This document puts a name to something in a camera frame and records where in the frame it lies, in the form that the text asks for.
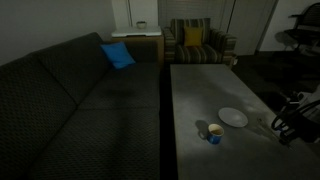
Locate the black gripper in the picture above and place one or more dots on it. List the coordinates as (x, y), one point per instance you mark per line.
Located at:
(305, 128)

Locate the striped armchair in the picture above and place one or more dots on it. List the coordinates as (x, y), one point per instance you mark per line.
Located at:
(200, 53)

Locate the wooden side table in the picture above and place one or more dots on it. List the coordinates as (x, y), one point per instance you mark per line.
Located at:
(146, 46)

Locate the blue mug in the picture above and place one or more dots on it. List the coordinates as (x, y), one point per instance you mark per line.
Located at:
(215, 137)

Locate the beige waste basket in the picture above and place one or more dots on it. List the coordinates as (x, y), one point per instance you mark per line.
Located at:
(235, 61)

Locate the dark patterned fabric sofa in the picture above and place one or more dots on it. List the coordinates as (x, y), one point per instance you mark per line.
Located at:
(66, 116)

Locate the small white bowl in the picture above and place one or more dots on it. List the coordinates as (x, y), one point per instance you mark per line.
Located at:
(141, 24)

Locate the white closet door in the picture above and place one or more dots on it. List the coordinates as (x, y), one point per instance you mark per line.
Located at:
(250, 26)

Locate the blue throw cushion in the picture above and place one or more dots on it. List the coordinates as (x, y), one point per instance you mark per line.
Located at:
(118, 55)

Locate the yellow throw cushion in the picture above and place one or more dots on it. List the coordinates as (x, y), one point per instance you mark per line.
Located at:
(193, 36)

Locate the white round plate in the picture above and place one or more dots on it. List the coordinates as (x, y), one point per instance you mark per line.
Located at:
(233, 117)

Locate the window blinds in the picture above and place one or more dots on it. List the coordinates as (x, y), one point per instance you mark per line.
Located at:
(193, 10)

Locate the metal stand frame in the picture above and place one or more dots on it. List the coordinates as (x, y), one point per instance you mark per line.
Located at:
(293, 97)

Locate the black office chair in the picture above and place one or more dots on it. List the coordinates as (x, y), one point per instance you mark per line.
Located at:
(305, 30)

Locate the grey coffee table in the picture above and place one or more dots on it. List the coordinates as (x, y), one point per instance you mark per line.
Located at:
(216, 90)

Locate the white flat board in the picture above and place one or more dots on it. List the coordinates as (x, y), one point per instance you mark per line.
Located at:
(136, 32)

